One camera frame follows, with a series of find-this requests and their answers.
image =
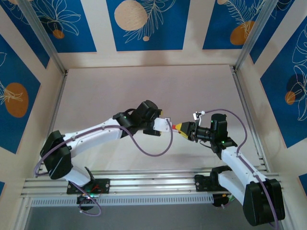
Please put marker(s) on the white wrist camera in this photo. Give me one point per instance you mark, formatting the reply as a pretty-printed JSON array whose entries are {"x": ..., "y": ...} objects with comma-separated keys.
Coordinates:
[
  {"x": 163, "y": 124},
  {"x": 198, "y": 115}
]

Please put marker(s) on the aluminium frame post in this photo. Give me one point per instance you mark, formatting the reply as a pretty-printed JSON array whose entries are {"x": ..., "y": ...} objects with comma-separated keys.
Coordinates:
[
  {"x": 254, "y": 36},
  {"x": 43, "y": 36}
]

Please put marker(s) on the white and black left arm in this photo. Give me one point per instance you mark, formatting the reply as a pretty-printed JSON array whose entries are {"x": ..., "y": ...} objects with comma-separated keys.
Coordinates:
[{"x": 57, "y": 155}]

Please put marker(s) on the aluminium table side rail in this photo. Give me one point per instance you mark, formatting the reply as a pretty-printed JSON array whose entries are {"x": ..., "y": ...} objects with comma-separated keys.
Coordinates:
[
  {"x": 242, "y": 95},
  {"x": 59, "y": 95}
]

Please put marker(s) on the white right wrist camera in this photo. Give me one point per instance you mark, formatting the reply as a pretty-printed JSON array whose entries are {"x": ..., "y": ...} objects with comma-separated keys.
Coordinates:
[{"x": 198, "y": 115}]

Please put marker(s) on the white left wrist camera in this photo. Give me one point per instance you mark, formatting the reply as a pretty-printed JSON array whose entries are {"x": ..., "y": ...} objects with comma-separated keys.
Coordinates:
[{"x": 163, "y": 124}]

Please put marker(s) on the red padlock with silver shackle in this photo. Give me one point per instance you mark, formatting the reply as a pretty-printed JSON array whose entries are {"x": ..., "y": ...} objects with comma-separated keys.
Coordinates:
[{"x": 174, "y": 126}]

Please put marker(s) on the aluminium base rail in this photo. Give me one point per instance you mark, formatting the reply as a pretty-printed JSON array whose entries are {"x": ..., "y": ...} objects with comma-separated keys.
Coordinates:
[{"x": 156, "y": 182}]

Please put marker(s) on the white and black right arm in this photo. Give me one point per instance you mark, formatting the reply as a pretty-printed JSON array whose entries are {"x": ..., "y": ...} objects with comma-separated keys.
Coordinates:
[{"x": 263, "y": 203}]

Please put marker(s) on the blue floral wall panel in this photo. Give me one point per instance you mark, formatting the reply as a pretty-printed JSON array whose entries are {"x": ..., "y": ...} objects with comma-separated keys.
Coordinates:
[
  {"x": 19, "y": 72},
  {"x": 216, "y": 24},
  {"x": 21, "y": 19},
  {"x": 275, "y": 107},
  {"x": 168, "y": 24},
  {"x": 273, "y": 24},
  {"x": 79, "y": 24}
]

